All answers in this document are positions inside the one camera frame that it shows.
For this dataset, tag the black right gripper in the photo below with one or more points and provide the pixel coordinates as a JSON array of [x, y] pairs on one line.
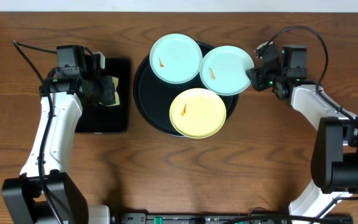
[[256, 75]]

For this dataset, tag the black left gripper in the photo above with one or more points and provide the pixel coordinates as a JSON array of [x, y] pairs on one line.
[[107, 91]]

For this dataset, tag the yellow green sponge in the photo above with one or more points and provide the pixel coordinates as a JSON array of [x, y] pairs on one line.
[[109, 95]]

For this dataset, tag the light blue plate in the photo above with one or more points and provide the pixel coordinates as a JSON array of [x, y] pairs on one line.
[[175, 58], [223, 70]]

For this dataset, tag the yellow plate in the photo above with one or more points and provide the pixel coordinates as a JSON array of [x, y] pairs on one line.
[[197, 113]]

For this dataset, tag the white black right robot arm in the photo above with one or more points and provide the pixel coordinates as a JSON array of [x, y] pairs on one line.
[[334, 164]]

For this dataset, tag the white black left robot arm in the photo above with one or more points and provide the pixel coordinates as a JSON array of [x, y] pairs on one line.
[[44, 192]]

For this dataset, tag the black rectangular tray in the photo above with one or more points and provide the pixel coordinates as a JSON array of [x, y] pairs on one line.
[[110, 119]]

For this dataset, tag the black round tray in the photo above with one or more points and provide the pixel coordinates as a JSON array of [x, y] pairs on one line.
[[153, 96]]

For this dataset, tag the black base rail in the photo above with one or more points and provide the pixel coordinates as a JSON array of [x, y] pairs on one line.
[[143, 218]]

